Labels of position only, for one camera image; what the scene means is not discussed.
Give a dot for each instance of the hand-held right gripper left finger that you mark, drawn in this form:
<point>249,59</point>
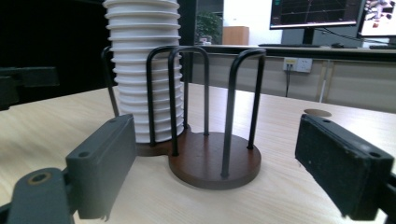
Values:
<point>102,161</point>

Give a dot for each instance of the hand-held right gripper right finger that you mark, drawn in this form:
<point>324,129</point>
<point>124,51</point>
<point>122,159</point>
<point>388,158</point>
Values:
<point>339,168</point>

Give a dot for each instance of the stack of white paper cups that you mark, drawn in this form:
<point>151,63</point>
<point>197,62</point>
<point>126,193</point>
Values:
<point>140,31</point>

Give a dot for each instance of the black equipment block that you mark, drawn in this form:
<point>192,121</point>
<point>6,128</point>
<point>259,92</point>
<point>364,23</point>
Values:
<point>31,76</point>

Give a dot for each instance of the background office desk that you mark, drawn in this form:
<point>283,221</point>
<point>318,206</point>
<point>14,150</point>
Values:
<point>342,54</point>

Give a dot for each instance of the black computer mouse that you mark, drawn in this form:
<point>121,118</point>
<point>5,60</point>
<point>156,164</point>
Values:
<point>337,45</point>

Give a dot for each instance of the black keyboard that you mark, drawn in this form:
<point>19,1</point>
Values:
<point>289,45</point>

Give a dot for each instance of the computer monitor with bright screen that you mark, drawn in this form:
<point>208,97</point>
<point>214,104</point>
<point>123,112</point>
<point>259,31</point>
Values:
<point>379,18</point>

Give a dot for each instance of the large black computer monitor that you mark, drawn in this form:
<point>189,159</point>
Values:
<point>311,12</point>

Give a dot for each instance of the small wooden cabinet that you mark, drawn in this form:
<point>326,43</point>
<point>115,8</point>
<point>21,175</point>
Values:
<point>235,35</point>

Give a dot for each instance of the green potted plant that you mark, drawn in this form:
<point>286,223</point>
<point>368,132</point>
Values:
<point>208,26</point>

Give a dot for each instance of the white wall socket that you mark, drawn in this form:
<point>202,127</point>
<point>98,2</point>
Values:
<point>299,65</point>

